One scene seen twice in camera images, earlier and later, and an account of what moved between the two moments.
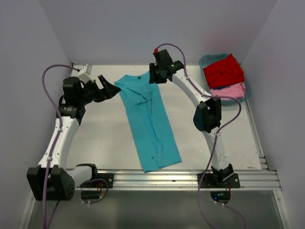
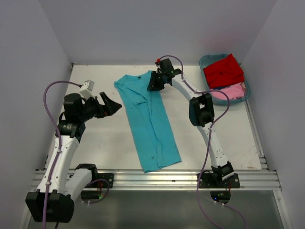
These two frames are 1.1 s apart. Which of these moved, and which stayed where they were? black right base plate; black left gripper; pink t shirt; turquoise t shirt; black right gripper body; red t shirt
Moved: black right gripper body; black left gripper
Stayed: black right base plate; turquoise t shirt; red t shirt; pink t shirt
